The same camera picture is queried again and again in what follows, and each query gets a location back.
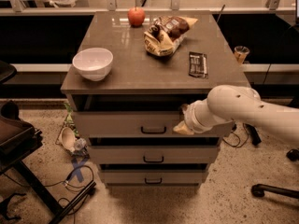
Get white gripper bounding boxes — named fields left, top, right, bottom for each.
left=173, top=100, right=215, bottom=135

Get grey top drawer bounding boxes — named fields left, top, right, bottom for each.
left=71, top=109, right=235, bottom=138

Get grey drawer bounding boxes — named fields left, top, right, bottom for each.
left=71, top=109, right=235, bottom=138
left=99, top=163, right=208, bottom=185
left=88, top=137, right=220, bottom=164

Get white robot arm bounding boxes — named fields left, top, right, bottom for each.
left=173, top=85, right=299, bottom=147

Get grey drawer cabinet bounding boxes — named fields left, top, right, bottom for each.
left=60, top=10, right=252, bottom=191

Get grey middle drawer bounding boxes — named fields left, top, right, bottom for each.
left=88, top=137, right=220, bottom=164

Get grey bottom drawer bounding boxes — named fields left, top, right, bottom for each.
left=99, top=163, right=208, bottom=185

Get black snack bar wrapper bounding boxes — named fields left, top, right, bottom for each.
left=189, top=51, right=207, bottom=78

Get black stand foot right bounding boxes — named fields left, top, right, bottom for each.
left=246, top=124, right=262, bottom=146

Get brown chip bag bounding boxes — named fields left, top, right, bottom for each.
left=144, top=16, right=197, bottom=57

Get plastic cup on ledge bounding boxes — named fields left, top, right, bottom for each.
left=234, top=46, right=249, bottom=64

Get white bowl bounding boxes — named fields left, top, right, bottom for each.
left=72, top=48, right=113, bottom=81

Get black office chair base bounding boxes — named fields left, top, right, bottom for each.
left=251, top=149, right=299, bottom=199

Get red apple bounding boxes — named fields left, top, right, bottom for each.
left=127, top=7, right=145, bottom=27

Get green snack bag floor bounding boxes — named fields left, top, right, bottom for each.
left=64, top=103, right=77, bottom=133

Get blue tape cross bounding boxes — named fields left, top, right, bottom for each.
left=66, top=158, right=88, bottom=183

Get white cup on floor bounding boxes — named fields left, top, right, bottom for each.
left=59, top=127, right=76, bottom=152

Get black cart left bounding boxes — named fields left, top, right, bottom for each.
left=0, top=60, right=97, bottom=224

